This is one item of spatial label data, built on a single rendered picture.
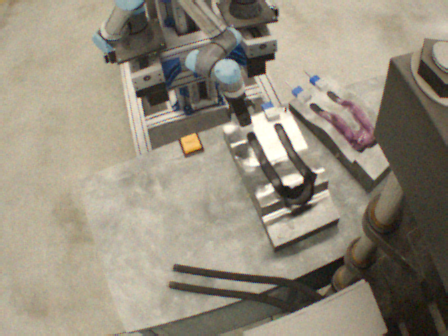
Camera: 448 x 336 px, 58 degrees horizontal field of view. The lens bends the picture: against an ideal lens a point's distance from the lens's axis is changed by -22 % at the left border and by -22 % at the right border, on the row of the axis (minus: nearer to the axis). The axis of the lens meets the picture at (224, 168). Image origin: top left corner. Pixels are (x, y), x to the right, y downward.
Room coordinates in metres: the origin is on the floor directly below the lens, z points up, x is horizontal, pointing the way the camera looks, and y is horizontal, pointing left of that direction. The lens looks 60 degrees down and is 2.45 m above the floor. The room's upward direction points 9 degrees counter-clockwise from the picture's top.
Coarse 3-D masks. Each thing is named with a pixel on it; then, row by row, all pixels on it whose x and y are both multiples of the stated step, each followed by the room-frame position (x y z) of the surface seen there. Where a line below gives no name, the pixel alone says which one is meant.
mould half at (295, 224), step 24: (264, 120) 1.07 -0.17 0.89; (288, 120) 1.05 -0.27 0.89; (240, 144) 0.98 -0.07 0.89; (264, 144) 0.97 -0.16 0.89; (240, 168) 0.89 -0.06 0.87; (288, 168) 0.84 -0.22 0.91; (312, 168) 0.81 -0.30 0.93; (264, 192) 0.75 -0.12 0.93; (264, 216) 0.70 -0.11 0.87; (288, 216) 0.68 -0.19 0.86; (312, 216) 0.66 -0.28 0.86; (336, 216) 0.64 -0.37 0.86; (288, 240) 0.59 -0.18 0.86
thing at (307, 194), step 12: (252, 132) 1.02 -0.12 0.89; (276, 132) 1.01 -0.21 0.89; (252, 144) 0.98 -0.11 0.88; (288, 144) 0.96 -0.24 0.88; (264, 156) 0.92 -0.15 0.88; (288, 156) 0.90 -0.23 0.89; (264, 168) 0.87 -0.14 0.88; (300, 168) 0.83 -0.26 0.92; (276, 180) 0.80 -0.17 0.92; (312, 180) 0.77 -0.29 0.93; (276, 192) 0.74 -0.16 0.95; (288, 192) 0.75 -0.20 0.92; (300, 192) 0.75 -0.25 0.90; (312, 192) 0.74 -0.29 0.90; (288, 204) 0.72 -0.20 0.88; (300, 204) 0.71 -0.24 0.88
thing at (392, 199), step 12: (396, 180) 0.34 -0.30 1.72; (384, 192) 0.35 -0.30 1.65; (396, 192) 0.33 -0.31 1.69; (384, 204) 0.34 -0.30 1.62; (396, 204) 0.32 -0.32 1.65; (384, 216) 0.33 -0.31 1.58; (396, 216) 0.32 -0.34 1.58; (360, 240) 0.36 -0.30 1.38; (360, 252) 0.33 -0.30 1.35; (372, 252) 0.32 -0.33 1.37; (348, 276) 0.33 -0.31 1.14
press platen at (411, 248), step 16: (368, 208) 0.37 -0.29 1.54; (368, 224) 0.33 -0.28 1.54; (400, 224) 0.31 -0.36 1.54; (416, 224) 0.30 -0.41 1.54; (384, 240) 0.29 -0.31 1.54; (400, 240) 0.28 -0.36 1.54; (416, 240) 0.26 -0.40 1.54; (400, 256) 0.24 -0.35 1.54; (416, 256) 0.23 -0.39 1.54; (416, 272) 0.19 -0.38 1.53; (432, 272) 0.17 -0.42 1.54; (432, 288) 0.14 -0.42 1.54; (432, 304) 0.10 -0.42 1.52
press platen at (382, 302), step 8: (336, 272) 0.38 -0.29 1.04; (336, 280) 0.35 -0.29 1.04; (360, 280) 0.33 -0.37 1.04; (336, 288) 0.32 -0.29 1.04; (344, 288) 0.31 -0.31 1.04; (376, 296) 0.25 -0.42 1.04; (384, 296) 0.24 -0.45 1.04; (384, 304) 0.21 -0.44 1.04; (384, 312) 0.18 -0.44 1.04; (392, 312) 0.17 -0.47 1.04; (384, 320) 0.16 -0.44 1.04; (392, 320) 0.15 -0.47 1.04; (392, 328) 0.12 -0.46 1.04
